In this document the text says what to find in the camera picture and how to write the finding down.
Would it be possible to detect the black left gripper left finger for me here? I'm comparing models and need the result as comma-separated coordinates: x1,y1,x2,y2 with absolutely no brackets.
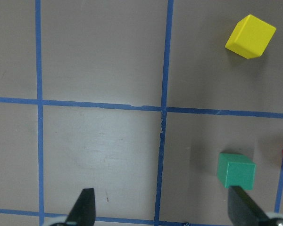
65,188,96,226

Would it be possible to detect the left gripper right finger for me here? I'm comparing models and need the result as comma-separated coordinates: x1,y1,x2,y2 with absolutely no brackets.
227,186,270,226

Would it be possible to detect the green wooden block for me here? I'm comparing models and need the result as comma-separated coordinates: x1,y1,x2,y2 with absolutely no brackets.
217,153,257,190

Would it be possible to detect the yellow wooden block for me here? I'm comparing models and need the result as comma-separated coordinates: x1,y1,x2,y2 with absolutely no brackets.
225,15,276,59

